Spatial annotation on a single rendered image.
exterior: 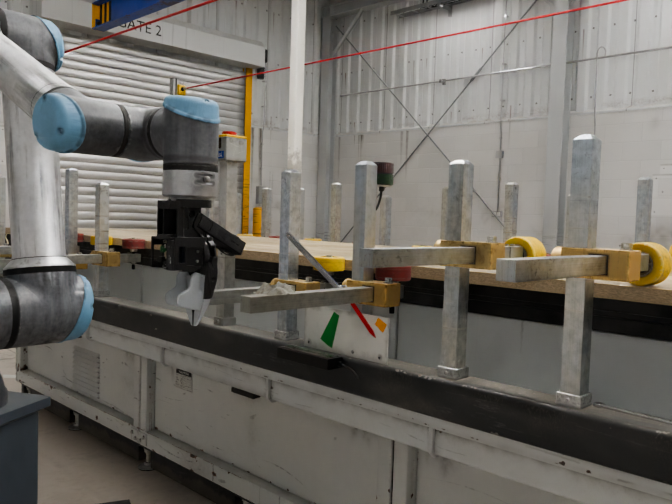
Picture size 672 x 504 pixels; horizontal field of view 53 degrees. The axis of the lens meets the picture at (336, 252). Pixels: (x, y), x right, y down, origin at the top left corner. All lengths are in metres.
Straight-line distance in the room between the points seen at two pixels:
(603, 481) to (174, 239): 0.82
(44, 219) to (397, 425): 0.89
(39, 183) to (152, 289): 1.10
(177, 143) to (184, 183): 0.06
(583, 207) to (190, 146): 0.65
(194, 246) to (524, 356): 0.76
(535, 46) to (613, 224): 2.63
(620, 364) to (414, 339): 0.50
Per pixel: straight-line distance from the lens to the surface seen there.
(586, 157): 1.20
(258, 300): 1.23
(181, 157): 1.11
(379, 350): 1.45
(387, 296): 1.43
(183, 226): 1.12
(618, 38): 9.25
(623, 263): 1.16
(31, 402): 1.57
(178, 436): 2.63
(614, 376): 1.43
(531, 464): 1.33
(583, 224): 1.19
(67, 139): 1.14
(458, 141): 10.17
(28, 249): 1.59
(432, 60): 10.74
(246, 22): 11.24
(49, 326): 1.56
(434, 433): 1.44
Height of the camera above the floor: 1.01
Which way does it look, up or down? 3 degrees down
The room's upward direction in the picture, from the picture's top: 2 degrees clockwise
